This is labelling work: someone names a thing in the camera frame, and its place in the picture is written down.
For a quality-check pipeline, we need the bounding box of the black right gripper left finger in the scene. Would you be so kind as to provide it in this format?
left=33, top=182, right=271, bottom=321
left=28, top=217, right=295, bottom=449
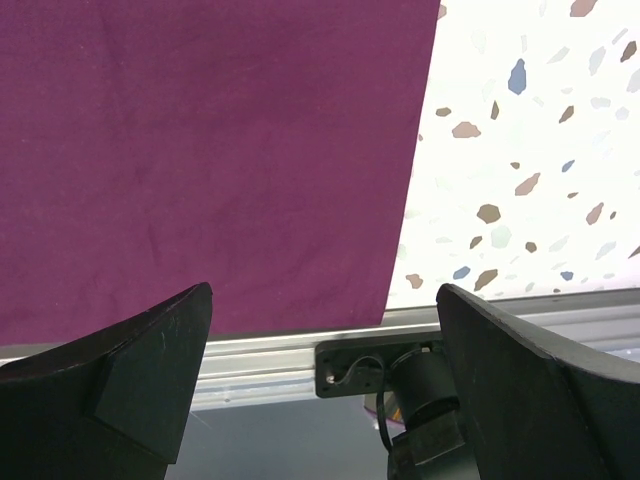
left=1, top=283, right=212, bottom=480

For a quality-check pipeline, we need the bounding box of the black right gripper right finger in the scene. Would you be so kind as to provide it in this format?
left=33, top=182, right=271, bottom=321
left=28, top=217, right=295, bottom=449
left=437, top=284, right=639, bottom=479

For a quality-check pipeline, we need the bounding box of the purple cloth wrap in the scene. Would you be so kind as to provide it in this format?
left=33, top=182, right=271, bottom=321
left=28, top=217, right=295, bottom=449
left=1, top=0, right=439, bottom=345

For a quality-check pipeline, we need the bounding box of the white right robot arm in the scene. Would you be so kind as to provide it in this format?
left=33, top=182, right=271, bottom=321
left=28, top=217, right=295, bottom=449
left=1, top=283, right=639, bottom=479

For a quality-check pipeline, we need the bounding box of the aluminium front rail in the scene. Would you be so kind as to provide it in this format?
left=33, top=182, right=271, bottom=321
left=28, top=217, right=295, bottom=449
left=0, top=287, right=640, bottom=412

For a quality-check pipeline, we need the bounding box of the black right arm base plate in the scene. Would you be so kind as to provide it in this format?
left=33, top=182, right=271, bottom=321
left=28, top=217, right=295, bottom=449
left=314, top=332, right=457, bottom=400

